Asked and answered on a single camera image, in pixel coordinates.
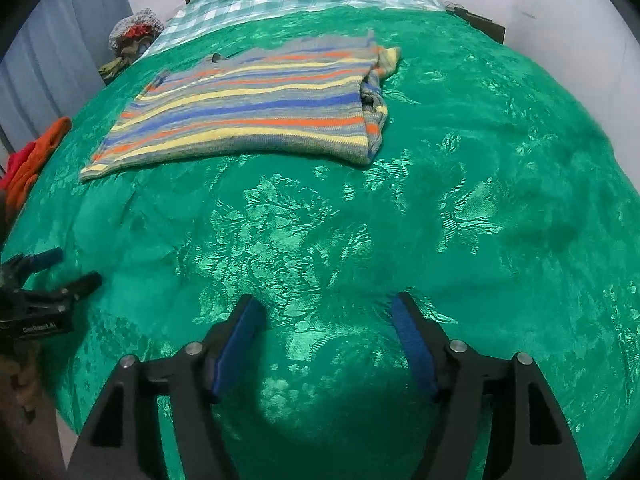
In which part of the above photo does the striped knit sweater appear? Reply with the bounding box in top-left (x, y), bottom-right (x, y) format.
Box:
top-left (79, 32), bottom-right (401, 182)

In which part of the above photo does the green checked bed sheet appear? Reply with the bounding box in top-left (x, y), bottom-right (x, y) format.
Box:
top-left (144, 0), bottom-right (445, 58)

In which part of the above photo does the dark bedside table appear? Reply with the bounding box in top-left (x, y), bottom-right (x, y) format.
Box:
top-left (445, 2), bottom-right (506, 44)

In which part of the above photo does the blue grey curtain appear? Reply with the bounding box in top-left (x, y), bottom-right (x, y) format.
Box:
top-left (1, 0), bottom-right (131, 155)

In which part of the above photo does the clothes pile beside bed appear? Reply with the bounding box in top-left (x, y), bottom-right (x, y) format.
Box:
top-left (99, 8), bottom-right (164, 84)

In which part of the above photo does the green floral bedspread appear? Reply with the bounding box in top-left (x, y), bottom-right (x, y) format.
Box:
top-left (4, 6), bottom-right (639, 479)

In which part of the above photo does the person's left hand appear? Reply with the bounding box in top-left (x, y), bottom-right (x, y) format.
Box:
top-left (1, 341), bottom-right (42, 422)

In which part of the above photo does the orange red garment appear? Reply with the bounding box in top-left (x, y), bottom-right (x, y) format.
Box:
top-left (1, 117), bottom-right (72, 223)

